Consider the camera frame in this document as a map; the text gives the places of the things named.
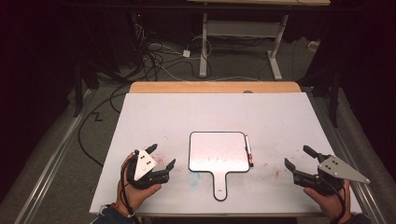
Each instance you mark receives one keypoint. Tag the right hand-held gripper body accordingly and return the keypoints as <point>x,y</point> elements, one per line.
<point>336,169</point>

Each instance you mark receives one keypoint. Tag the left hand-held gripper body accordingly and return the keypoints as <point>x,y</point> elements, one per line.
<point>144,165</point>

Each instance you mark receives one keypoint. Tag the white marker pen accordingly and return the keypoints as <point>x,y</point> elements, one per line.
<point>248,146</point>

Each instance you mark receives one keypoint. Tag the person's left hand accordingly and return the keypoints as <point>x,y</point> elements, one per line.
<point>130,194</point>

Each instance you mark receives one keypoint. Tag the person's right hand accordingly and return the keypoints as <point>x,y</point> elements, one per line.
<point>331,203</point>

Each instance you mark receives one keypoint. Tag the white table cover sheet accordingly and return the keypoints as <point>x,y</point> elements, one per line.
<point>186,115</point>

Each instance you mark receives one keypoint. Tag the wooden table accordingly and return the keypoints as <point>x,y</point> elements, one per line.
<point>193,87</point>

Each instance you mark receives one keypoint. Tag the white power adapter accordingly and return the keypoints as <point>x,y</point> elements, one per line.
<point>186,53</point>

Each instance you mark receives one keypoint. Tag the aluminium floor rail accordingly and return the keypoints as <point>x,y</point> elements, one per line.
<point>348,161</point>
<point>53,161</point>

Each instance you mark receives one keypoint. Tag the white metal desk frame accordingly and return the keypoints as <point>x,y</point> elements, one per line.
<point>239,28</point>

